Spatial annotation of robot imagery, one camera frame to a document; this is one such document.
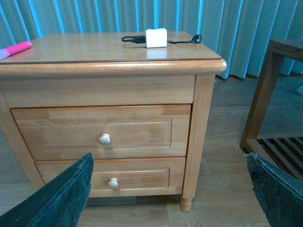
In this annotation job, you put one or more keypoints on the drawer wooden knob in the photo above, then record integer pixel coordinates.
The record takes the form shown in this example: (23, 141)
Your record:
(105, 139)
(113, 183)

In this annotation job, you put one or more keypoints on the pink marker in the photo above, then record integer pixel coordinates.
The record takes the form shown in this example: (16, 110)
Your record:
(14, 49)

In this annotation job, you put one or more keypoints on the white power adapter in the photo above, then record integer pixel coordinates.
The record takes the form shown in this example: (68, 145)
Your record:
(156, 38)

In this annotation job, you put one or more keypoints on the grey pleated curtain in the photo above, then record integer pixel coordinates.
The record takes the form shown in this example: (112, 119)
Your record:
(238, 30)

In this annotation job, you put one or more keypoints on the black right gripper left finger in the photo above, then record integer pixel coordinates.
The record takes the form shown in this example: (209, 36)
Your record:
(57, 204)

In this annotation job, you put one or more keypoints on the dark wooden side table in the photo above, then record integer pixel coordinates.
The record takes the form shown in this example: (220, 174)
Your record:
(284, 151)

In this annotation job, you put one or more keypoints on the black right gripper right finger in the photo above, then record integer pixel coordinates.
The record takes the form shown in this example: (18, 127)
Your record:
(279, 194)

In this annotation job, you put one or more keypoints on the light wooden nightstand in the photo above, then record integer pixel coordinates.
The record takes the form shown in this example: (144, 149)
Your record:
(98, 69)

